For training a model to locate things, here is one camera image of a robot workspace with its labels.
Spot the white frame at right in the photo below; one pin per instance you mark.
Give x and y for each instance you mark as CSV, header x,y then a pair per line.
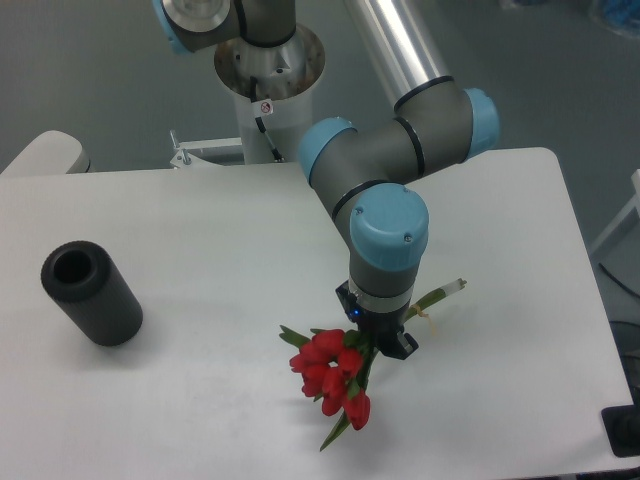
x,y
621,224

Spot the red tulip bouquet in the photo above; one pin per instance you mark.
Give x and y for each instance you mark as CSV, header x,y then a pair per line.
x,y
335,366

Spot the white chair armrest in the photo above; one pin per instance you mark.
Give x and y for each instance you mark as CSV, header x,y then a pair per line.
x,y
51,153

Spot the blue object top right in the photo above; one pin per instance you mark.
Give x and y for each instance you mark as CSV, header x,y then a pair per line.
x,y
618,16

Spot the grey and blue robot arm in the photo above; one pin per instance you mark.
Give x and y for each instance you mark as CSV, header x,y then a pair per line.
x,y
362,178

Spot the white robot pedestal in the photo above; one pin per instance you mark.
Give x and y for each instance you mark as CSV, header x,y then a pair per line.
x,y
272,94

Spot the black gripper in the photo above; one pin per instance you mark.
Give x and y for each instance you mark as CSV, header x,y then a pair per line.
x,y
381,318

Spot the black ribbed cylinder vase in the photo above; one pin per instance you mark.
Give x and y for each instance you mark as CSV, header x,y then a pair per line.
x,y
82,279

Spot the black device at table edge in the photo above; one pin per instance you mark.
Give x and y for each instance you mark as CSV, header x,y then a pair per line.
x,y
622,428

